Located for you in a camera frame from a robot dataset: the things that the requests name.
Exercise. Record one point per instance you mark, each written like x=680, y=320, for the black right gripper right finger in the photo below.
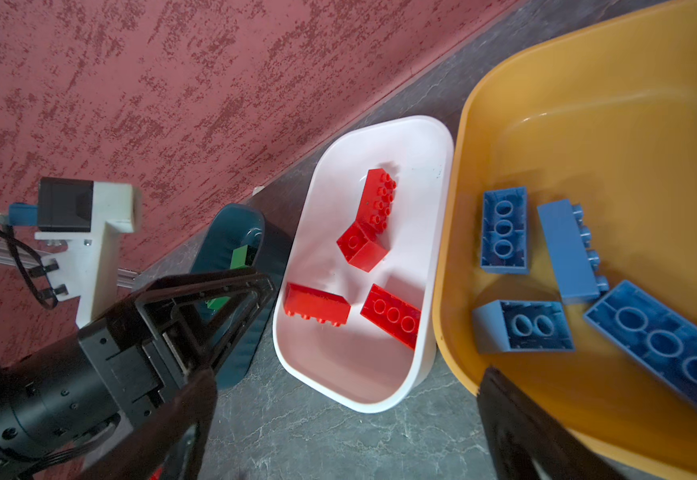
x=523, y=438

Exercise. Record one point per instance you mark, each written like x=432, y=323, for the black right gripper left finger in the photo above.
x=174, y=439

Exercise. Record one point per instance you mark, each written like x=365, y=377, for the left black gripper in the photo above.
x=129, y=349

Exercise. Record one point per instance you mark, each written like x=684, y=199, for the green square lego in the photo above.
x=217, y=303

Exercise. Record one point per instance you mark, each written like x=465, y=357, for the blue slope lego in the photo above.
x=509, y=326

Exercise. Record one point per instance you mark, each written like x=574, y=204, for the red long lego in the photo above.
x=375, y=203
x=392, y=315

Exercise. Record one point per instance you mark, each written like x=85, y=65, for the red square lego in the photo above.
x=361, y=247

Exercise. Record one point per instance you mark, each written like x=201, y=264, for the blue long lego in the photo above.
x=658, y=338
x=504, y=232

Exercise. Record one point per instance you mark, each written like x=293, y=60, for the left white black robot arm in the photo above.
x=54, y=406

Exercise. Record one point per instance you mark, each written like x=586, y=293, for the white plastic bin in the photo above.
x=358, y=364

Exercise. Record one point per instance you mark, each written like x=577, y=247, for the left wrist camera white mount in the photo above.
x=87, y=218

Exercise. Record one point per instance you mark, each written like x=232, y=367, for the aluminium corner post left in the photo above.
x=0, y=255

